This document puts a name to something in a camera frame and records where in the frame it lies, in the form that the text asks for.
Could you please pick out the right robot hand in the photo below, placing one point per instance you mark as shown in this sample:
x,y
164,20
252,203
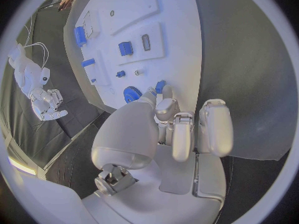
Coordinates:
x,y
46,106

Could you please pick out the white task board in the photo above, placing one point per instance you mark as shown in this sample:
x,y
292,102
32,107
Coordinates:
x,y
177,63

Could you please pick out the blue long block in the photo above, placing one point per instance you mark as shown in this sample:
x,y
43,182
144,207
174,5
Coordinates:
x,y
80,36

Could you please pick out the blue gear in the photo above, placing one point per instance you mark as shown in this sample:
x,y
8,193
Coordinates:
x,y
130,96

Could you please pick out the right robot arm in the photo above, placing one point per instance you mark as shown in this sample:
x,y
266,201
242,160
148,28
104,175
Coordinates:
x,y
28,72

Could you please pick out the small blue peg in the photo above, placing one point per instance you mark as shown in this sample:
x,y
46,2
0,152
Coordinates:
x,y
93,80

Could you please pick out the blue flat block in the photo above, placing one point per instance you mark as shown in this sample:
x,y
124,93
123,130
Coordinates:
x,y
88,62

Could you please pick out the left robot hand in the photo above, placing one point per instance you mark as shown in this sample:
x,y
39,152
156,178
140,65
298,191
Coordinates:
x,y
130,134

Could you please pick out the blue ribbed block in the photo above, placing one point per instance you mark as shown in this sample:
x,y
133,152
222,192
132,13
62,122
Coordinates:
x,y
125,48

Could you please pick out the blue plug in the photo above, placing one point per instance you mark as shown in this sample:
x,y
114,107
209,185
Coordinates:
x,y
160,86

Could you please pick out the glowing light bar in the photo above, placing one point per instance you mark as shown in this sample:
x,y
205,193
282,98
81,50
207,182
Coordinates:
x,y
22,165

